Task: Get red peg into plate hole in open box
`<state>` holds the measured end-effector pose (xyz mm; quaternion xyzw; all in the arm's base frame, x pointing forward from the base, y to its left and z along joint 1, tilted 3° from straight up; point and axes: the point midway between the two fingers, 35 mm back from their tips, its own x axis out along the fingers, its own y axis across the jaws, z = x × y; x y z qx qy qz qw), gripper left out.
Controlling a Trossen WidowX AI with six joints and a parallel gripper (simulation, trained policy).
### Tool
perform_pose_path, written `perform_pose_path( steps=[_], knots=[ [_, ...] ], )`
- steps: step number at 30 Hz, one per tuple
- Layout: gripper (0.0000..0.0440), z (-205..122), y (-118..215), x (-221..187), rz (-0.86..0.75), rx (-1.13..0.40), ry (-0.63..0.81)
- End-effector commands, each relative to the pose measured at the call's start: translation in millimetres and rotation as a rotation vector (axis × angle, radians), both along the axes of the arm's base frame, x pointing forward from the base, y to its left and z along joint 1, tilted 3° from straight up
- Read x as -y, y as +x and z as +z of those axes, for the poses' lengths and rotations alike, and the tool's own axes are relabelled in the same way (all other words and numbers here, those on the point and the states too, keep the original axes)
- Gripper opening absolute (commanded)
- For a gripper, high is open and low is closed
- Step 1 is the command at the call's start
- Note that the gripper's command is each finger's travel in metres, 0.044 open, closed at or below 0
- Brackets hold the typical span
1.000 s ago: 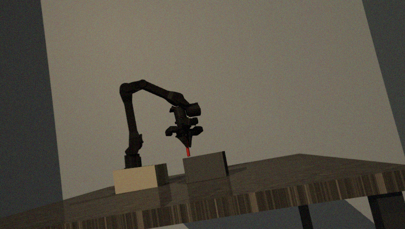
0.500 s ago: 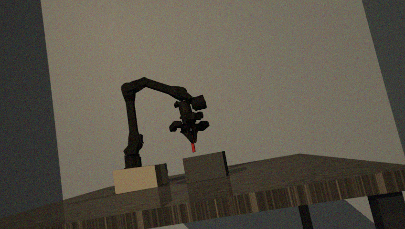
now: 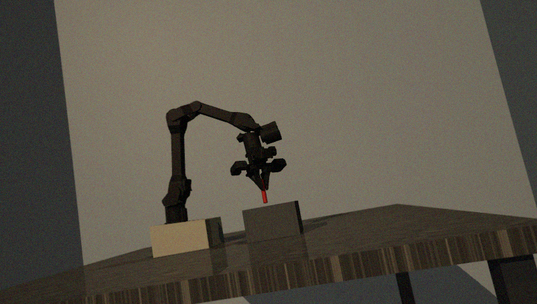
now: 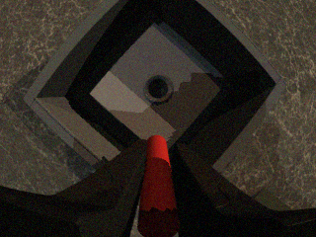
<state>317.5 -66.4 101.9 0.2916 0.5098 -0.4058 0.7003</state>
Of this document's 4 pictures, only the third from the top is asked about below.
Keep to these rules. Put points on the red peg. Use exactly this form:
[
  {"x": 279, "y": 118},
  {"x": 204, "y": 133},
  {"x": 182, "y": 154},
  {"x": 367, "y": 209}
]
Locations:
[{"x": 264, "y": 196}]

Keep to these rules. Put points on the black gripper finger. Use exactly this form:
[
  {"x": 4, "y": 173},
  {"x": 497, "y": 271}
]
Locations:
[
  {"x": 265, "y": 176},
  {"x": 254, "y": 175}
]

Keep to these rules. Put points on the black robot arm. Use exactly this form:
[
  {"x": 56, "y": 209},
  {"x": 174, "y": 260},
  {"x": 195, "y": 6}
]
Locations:
[{"x": 179, "y": 186}]

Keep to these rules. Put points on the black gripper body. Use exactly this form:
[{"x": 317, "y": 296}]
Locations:
[{"x": 238, "y": 166}]

